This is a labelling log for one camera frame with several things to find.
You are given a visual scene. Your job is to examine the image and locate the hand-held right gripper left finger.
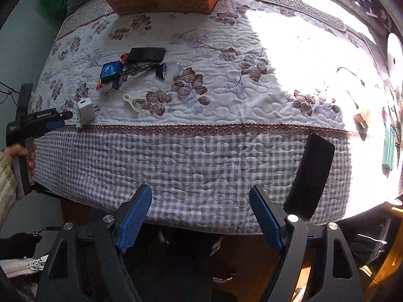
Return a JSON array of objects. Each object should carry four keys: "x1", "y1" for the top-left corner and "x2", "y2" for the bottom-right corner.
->
[{"x1": 35, "y1": 184, "x2": 153, "y2": 302}]

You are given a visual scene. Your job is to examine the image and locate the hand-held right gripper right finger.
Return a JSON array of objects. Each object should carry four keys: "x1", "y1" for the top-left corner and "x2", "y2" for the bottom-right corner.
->
[{"x1": 249, "y1": 185, "x2": 367, "y2": 302}]

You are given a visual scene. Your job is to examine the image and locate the green white small packet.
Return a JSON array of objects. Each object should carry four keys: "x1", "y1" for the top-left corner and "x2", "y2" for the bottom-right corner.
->
[{"x1": 73, "y1": 107, "x2": 84, "y2": 130}]

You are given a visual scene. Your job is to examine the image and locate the white charger plug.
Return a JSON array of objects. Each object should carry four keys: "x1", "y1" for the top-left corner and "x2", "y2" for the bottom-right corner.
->
[{"x1": 76, "y1": 98, "x2": 100, "y2": 123}]

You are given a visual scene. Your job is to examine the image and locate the blue tissue packet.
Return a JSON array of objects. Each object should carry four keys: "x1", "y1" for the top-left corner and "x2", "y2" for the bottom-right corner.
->
[{"x1": 99, "y1": 61, "x2": 124, "y2": 84}]

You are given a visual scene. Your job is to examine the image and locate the white plastic clip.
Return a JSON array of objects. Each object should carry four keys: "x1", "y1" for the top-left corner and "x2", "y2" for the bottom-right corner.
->
[{"x1": 123, "y1": 94, "x2": 146, "y2": 112}]

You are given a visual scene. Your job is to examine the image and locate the black marker pen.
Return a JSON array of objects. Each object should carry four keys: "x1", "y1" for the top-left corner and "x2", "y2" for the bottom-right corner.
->
[{"x1": 109, "y1": 62, "x2": 160, "y2": 79}]

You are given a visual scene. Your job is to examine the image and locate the black power bank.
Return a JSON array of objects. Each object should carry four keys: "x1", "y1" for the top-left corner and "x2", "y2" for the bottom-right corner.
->
[{"x1": 127, "y1": 47, "x2": 166, "y2": 64}]

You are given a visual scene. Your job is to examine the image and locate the person's left hand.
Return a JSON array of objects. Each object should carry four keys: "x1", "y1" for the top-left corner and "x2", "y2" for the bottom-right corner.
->
[{"x1": 3, "y1": 146, "x2": 36, "y2": 177}]

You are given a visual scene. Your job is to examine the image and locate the wooden desk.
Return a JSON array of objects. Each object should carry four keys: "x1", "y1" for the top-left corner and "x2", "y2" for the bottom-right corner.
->
[{"x1": 60, "y1": 195, "x2": 285, "y2": 290}]

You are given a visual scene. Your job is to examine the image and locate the black smartphone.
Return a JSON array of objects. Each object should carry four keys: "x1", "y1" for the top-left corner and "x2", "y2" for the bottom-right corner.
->
[{"x1": 283, "y1": 133, "x2": 336, "y2": 220}]

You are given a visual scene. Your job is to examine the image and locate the quilted leaf print blanket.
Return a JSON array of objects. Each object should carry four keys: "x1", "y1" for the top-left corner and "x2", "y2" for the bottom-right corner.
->
[{"x1": 31, "y1": 0, "x2": 403, "y2": 236}]

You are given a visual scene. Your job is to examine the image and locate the white plastic buckle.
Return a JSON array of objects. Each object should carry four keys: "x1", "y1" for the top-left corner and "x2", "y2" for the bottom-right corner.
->
[{"x1": 29, "y1": 257, "x2": 48, "y2": 272}]

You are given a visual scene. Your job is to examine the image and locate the small brown box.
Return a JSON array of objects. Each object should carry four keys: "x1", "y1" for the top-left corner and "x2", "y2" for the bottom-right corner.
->
[{"x1": 353, "y1": 108, "x2": 370, "y2": 130}]

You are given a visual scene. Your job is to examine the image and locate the teal flat case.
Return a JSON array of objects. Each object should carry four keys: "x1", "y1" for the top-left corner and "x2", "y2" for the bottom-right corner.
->
[{"x1": 382, "y1": 123, "x2": 398, "y2": 172}]

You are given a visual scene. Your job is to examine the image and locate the white round object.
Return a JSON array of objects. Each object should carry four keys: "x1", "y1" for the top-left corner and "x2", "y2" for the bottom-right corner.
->
[{"x1": 386, "y1": 33, "x2": 403, "y2": 80}]

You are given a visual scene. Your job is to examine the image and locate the thin black cable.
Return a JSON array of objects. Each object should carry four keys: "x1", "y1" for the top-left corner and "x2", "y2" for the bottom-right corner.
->
[{"x1": 0, "y1": 81, "x2": 23, "y2": 105}]

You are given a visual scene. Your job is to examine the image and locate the wooden furniture frame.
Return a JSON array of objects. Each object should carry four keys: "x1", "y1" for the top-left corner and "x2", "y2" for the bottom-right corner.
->
[{"x1": 359, "y1": 204, "x2": 403, "y2": 293}]

